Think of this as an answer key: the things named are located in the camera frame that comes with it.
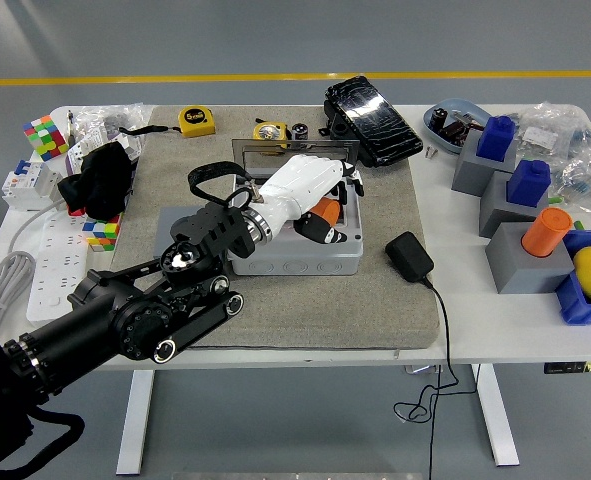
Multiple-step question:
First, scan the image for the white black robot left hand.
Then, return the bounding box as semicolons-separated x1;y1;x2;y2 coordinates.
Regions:
254;153;366;246

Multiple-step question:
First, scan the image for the orange cylinder battery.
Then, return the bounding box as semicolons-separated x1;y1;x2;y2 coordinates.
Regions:
312;198;342;226
520;207;574;259

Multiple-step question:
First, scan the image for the grey junction box clear lid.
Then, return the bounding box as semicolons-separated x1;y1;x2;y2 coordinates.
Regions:
227;138;365;277

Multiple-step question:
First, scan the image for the round yellow tape measure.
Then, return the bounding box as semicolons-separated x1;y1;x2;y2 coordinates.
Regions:
253;119;292;149

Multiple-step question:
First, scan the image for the black shiny wrapped case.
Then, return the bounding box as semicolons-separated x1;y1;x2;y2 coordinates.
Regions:
323;75;425;169

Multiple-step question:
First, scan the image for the square yellow tape measure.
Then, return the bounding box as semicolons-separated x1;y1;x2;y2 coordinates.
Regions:
118;106;217;139

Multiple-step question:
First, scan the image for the grey-brown mat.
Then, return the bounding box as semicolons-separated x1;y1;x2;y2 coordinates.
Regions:
105;103;441;351

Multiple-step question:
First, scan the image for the black power adapter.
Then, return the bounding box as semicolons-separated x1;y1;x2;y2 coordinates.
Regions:
384;231;435;285

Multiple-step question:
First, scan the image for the grey block with round hole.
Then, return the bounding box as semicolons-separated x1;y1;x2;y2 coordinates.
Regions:
155;206;229;266

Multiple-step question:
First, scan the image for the dark brown component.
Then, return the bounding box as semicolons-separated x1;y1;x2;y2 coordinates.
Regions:
440;118;470;145

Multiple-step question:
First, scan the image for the grey holder block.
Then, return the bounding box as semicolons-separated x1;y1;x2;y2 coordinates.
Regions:
484;222;576;295
450;130;519;199
478;170;550;240

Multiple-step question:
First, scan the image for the blue-grey oval dish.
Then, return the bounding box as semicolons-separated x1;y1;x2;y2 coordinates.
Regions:
423;98;491;155

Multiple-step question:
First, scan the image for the blue bottle-shaped block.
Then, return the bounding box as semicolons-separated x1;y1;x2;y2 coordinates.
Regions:
476;114;517;164
505;159;552;206

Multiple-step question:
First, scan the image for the black cloth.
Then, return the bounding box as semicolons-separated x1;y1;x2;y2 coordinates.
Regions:
57;141;136;221

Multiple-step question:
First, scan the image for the stickerless colour puzzle cube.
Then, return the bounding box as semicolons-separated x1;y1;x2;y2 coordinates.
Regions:
82;212;122;254

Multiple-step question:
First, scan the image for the white socket adapter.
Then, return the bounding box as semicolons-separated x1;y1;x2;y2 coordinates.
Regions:
66;138;101;171

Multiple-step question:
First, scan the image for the clear bag of white parts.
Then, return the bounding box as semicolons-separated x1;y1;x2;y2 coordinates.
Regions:
513;102;591;162

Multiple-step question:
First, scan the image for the white power strip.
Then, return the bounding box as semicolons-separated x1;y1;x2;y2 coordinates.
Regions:
26;209;94;324

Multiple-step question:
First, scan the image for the white-edged colour puzzle cube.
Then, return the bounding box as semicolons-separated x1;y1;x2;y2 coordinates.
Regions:
22;114;71;162

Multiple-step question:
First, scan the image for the white circuit breaker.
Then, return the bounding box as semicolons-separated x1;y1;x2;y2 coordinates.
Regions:
1;158;64;212

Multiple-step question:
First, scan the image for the clear bag of small components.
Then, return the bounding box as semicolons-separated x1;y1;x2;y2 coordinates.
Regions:
557;152;591;219

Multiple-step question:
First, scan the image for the white table leg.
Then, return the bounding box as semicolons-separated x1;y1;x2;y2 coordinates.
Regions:
471;363;520;467
115;369;155;476

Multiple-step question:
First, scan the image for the blue plastic bin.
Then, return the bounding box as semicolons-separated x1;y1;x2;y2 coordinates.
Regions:
554;229;591;326

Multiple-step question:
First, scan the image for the black table control panel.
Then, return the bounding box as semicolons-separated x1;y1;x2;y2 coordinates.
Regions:
543;360;591;375

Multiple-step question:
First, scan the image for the black adapter cord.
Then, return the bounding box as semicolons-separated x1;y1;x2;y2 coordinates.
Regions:
392;277;478;480

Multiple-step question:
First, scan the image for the white power cable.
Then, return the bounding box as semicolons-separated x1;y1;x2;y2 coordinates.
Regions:
0;199;69;346

